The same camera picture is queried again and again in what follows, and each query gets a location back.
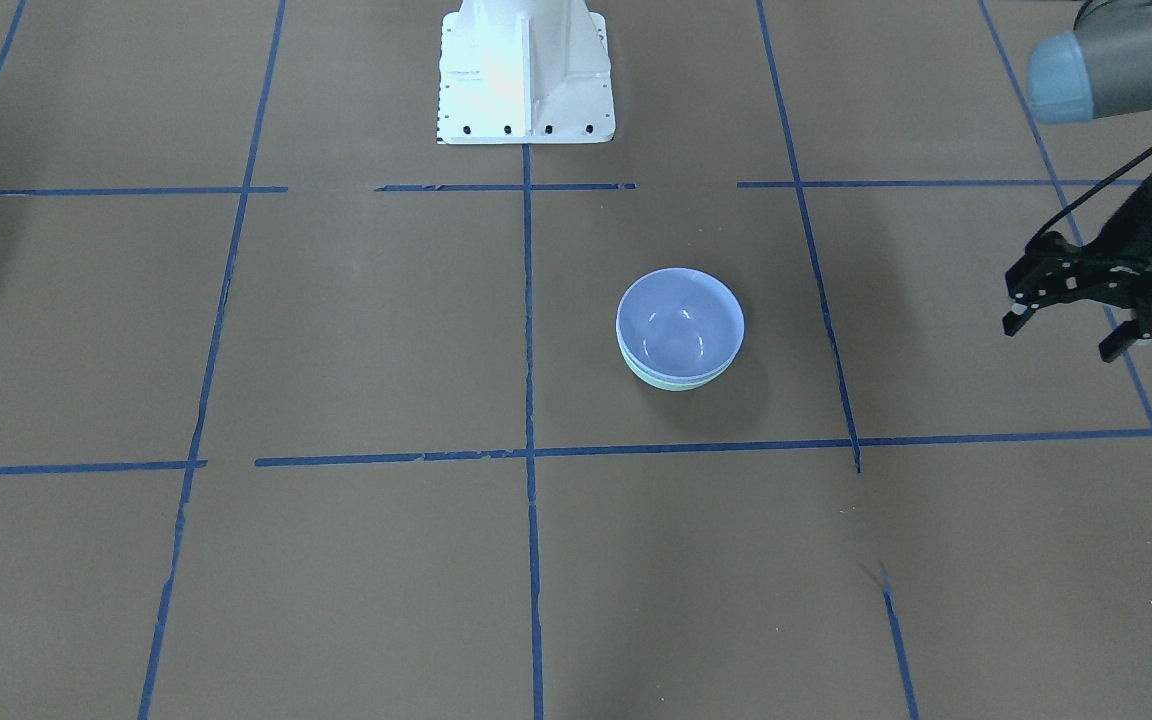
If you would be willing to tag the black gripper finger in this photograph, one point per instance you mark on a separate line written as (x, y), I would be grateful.
(1125, 336)
(1047, 274)

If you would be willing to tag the blue bowl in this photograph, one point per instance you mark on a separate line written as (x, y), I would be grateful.
(680, 321)

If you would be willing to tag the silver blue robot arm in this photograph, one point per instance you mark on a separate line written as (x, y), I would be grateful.
(1100, 68)

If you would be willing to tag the green bowl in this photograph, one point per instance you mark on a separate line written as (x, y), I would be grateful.
(672, 383)

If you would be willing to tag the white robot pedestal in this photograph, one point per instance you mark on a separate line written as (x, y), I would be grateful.
(524, 72)

